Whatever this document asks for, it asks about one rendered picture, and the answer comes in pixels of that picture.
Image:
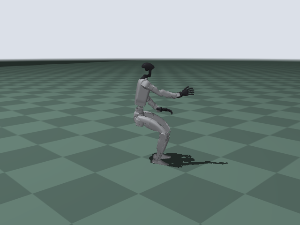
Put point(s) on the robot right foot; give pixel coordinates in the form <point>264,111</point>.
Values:
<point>160,162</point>

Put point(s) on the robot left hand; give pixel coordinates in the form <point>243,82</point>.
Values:
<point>163,109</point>

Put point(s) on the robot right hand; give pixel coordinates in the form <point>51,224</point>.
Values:
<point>186,92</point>

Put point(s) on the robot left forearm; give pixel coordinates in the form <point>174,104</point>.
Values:
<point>152,104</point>

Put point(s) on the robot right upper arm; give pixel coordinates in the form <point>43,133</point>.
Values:
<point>147,85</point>

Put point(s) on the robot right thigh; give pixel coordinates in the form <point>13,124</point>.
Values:
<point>150,124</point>

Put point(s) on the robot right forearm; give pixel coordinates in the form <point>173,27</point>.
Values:
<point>169,94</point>

